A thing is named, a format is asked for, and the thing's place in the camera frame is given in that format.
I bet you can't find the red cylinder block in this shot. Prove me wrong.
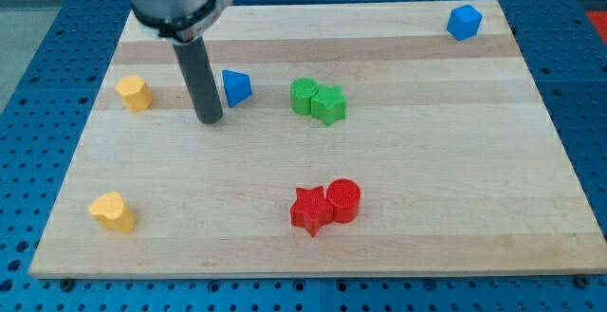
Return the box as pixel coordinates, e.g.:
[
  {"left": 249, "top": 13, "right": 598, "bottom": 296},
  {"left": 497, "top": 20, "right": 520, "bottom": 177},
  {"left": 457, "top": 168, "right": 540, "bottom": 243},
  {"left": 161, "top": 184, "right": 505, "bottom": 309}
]
[{"left": 326, "top": 178, "right": 361, "bottom": 224}]

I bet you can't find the blue triangle block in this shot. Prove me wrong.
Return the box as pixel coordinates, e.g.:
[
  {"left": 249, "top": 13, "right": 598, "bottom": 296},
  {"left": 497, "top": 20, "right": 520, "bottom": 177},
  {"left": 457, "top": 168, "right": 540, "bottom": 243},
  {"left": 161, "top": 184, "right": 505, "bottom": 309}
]
[{"left": 222, "top": 69, "right": 252, "bottom": 107}]

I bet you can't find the green star block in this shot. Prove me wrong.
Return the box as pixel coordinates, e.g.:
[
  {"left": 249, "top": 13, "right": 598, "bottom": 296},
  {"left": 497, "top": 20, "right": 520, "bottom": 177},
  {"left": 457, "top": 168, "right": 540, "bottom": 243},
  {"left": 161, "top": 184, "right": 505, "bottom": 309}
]
[{"left": 310, "top": 84, "right": 347, "bottom": 127}]

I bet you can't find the red star block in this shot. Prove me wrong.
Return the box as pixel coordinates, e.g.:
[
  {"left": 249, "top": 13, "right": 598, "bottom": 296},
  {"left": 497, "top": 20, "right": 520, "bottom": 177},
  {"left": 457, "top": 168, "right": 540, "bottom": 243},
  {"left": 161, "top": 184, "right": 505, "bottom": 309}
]
[{"left": 290, "top": 186, "right": 334, "bottom": 237}]

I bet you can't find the yellow heart block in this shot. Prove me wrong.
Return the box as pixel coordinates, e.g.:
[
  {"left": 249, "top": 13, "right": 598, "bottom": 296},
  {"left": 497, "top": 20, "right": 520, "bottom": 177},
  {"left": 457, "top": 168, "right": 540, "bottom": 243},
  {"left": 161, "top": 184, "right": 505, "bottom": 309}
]
[{"left": 88, "top": 192, "right": 136, "bottom": 233}]

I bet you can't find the yellow hexagon block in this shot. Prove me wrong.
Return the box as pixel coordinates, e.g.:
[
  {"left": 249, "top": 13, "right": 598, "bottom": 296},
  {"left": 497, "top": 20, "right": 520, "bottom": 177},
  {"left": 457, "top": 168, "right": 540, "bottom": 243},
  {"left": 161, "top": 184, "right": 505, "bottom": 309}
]
[{"left": 115, "top": 75, "right": 154, "bottom": 112}]

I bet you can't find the blue cube block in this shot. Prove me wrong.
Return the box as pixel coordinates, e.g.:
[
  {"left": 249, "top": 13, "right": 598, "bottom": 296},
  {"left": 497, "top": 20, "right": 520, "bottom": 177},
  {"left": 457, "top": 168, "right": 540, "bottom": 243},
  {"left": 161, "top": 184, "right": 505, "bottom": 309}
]
[{"left": 447, "top": 4, "right": 484, "bottom": 41}]

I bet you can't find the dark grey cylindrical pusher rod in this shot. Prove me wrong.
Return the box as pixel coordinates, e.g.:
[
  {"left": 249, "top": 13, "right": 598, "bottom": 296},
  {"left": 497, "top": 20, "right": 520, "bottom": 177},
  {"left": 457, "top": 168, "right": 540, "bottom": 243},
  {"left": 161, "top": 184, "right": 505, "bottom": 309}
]
[{"left": 173, "top": 38, "right": 223, "bottom": 124}]

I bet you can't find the wooden board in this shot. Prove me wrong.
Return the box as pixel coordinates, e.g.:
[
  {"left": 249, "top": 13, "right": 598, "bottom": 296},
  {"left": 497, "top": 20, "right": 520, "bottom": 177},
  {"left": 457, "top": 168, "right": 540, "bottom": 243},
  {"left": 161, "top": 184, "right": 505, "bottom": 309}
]
[{"left": 29, "top": 0, "right": 606, "bottom": 279}]

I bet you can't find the green cylinder block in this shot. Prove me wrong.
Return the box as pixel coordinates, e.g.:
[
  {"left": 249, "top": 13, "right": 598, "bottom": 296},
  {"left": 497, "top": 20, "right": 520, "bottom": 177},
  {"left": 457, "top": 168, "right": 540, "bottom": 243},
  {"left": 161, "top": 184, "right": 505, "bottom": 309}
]
[{"left": 290, "top": 77, "right": 319, "bottom": 116}]

